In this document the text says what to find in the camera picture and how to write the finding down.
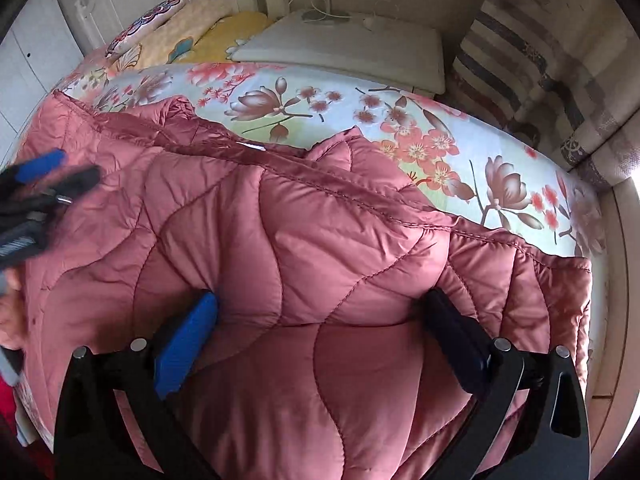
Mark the white wardrobe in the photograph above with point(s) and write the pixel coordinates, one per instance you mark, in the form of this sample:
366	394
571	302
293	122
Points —
30	60

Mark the yellow printed blanket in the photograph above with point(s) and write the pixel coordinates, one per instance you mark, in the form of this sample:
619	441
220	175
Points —
235	30

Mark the printed striped curtain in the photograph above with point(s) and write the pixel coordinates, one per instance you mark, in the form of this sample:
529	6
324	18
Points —
540	60

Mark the white nightstand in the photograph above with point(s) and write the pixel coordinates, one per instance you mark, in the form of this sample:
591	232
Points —
350	45

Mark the person's left hand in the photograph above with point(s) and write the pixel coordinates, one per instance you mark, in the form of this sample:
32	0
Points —
9	320

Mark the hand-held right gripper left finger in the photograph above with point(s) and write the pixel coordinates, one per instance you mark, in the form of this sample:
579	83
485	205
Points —
187	345

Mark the white window sill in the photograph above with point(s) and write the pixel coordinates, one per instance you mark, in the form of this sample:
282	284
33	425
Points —
617	285

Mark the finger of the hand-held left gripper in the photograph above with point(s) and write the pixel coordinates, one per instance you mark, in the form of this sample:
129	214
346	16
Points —
75	180
42	162

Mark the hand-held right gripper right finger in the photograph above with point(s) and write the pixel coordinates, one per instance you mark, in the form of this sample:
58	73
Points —
452	327

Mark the floral bed sheet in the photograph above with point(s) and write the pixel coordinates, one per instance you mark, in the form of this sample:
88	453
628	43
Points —
400	110

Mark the cream textured pillow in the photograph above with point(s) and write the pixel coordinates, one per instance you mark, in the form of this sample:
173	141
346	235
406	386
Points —
200	15

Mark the pink quilted jacket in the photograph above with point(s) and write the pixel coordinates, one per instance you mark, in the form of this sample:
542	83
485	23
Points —
300	260

